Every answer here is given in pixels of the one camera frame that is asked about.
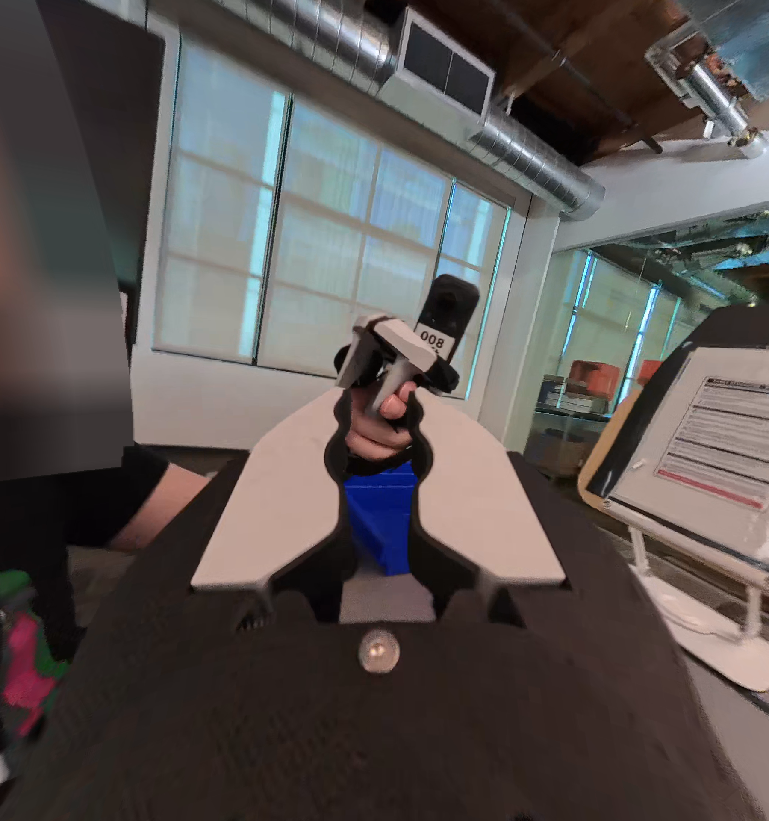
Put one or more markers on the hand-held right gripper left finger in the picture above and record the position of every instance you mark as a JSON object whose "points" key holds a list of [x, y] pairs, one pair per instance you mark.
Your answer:
{"points": [[275, 513]]}

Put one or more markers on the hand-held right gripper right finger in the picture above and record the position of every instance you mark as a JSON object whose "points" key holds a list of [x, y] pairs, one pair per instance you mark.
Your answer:
{"points": [[480, 513]]}

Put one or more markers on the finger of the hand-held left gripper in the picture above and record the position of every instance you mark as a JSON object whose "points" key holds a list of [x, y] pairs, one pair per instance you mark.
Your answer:
{"points": [[410, 343], [358, 349]]}

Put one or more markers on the blue plastic bin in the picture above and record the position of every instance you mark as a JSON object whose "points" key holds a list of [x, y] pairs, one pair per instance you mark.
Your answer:
{"points": [[381, 526]]}

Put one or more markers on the person's left forearm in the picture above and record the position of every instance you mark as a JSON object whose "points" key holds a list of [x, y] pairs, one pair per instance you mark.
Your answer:
{"points": [[160, 507]]}

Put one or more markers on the person's left hand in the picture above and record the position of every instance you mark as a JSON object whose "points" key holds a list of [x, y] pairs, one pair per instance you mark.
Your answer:
{"points": [[378, 436]]}

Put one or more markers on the black wristband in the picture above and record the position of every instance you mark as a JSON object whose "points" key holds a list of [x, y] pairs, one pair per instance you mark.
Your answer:
{"points": [[378, 467]]}

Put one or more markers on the metal shelf with boxes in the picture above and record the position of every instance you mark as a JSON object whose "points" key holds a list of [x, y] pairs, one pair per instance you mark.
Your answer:
{"points": [[564, 423]]}

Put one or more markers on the white framed window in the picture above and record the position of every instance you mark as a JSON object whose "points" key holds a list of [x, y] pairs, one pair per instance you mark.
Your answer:
{"points": [[326, 224]]}

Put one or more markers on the instruction sign on stand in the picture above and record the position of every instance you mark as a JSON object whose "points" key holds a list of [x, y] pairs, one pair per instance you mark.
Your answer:
{"points": [[605, 449]]}

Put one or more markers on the orange storage boxes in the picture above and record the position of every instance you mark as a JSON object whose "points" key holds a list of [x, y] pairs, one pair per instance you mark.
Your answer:
{"points": [[593, 378]]}

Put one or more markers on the white air vent grille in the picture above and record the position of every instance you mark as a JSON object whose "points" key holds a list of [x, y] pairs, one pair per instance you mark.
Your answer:
{"points": [[445, 70]]}

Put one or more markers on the black partition panel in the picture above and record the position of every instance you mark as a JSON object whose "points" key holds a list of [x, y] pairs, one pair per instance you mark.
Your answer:
{"points": [[128, 128]]}

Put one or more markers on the silver round pipe ducts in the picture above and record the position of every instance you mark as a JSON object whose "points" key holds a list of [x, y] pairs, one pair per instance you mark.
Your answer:
{"points": [[718, 96]]}

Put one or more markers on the silver spiral air duct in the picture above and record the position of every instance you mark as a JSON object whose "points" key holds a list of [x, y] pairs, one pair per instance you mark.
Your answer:
{"points": [[532, 160]]}

